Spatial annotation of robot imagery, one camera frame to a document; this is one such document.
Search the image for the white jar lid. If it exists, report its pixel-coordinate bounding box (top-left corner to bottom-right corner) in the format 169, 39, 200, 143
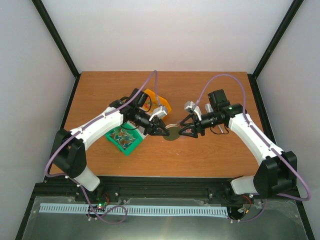
163, 124, 181, 141

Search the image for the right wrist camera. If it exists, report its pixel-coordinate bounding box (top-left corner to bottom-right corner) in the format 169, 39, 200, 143
184, 101, 202, 120

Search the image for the metal front plate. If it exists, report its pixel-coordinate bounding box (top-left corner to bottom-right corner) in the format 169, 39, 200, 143
19, 197, 314, 240

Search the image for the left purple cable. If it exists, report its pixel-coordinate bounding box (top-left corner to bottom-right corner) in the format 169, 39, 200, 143
44, 70, 161, 225

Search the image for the right black frame post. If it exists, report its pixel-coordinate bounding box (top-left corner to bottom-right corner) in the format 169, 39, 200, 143
252, 0, 304, 80

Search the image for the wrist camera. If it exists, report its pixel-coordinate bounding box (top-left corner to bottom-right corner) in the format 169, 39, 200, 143
184, 101, 202, 120
149, 105, 169, 121

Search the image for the green candy bin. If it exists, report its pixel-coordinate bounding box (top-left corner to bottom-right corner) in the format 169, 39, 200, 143
104, 122, 144, 156

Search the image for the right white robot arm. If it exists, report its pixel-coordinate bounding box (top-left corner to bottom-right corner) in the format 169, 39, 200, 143
178, 89, 297, 198

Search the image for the white candy bin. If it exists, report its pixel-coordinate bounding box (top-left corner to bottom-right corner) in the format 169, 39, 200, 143
123, 121, 148, 140

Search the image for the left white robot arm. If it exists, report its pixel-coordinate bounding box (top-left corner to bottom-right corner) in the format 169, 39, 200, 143
49, 88, 170, 202

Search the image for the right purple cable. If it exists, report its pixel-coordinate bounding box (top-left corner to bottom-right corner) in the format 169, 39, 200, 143
194, 73, 313, 223

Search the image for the orange candy bin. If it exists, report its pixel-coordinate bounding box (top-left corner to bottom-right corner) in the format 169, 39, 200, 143
142, 88, 172, 115

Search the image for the black aluminium rail base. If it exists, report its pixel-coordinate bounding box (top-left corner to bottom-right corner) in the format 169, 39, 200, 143
32, 174, 300, 208

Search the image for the black frame post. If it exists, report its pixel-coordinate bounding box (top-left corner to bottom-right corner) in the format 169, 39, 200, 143
252, 0, 304, 80
31, 0, 79, 73

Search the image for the left black frame post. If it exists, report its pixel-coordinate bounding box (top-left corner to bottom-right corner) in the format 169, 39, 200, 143
31, 0, 79, 73

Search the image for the light blue cable duct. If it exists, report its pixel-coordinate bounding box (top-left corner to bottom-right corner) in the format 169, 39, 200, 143
38, 203, 228, 218

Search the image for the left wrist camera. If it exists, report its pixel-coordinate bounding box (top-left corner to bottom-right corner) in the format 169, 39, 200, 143
149, 105, 169, 121

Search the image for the purple cable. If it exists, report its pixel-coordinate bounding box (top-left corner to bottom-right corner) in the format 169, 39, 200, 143
194, 73, 313, 223
44, 70, 161, 225

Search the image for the metal scoop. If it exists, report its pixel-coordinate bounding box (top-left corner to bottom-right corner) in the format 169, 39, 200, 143
204, 103, 227, 135

